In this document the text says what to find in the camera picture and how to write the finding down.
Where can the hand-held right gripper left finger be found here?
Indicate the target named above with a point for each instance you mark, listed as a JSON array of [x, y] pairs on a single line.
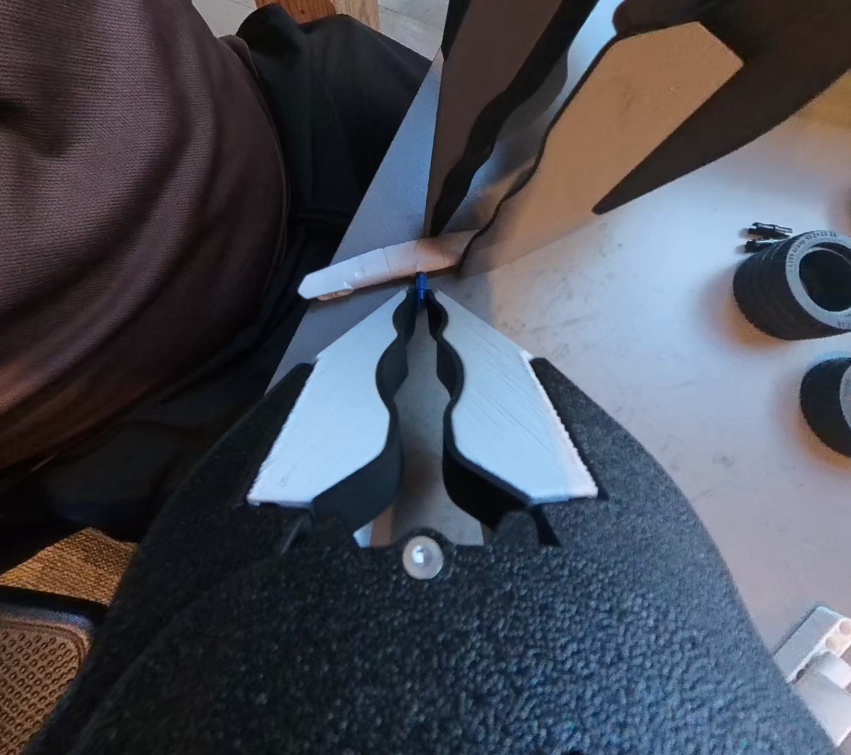
[[326, 429]]

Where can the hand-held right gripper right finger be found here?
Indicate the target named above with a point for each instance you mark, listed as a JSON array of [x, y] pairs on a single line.
[[518, 429]]

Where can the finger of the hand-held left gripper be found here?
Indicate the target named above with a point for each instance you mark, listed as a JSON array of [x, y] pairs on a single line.
[[631, 123], [505, 3]]

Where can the long white pointed panel piece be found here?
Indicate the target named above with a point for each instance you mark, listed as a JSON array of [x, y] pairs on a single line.
[[372, 266]]

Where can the small blue connector pin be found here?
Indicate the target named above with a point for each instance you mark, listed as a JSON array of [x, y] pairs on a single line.
[[421, 286]]

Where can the grey desk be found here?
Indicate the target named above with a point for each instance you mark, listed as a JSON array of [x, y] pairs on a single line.
[[631, 369]]

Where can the person's black garment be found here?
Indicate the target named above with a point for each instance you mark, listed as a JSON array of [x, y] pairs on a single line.
[[332, 103]]

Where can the black rubber toy tyre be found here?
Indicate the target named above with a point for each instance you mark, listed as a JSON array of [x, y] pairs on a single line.
[[821, 409], [764, 303]]

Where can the person's brown-shirted torso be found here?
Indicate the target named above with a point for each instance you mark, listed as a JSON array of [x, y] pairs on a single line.
[[133, 170]]

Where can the white beam with cylinders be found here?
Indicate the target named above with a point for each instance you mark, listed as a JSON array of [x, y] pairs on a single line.
[[811, 642]]

